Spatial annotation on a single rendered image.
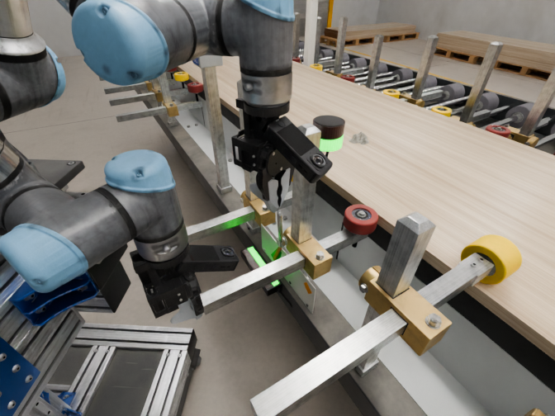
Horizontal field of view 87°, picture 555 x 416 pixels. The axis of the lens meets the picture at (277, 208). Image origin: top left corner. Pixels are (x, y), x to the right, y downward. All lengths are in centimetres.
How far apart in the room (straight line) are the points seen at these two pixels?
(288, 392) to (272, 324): 116
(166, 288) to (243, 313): 111
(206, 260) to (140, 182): 19
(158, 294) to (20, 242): 22
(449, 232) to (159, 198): 62
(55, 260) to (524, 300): 71
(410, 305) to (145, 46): 47
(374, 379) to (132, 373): 91
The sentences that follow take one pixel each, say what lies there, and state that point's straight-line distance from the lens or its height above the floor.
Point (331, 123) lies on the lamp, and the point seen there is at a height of 115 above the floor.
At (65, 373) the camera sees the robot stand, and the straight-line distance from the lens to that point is 147.
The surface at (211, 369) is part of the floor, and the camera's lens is 150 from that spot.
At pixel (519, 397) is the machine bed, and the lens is 81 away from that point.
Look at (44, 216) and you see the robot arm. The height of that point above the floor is 116.
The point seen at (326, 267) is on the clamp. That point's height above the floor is 84.
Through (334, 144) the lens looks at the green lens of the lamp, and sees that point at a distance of 57.
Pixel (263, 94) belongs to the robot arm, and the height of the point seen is 123.
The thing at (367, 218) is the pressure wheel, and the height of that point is 91.
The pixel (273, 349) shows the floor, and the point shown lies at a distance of 151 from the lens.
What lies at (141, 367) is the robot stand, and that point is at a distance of 135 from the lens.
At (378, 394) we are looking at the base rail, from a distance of 73.
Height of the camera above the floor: 136
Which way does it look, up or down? 38 degrees down
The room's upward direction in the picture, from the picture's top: straight up
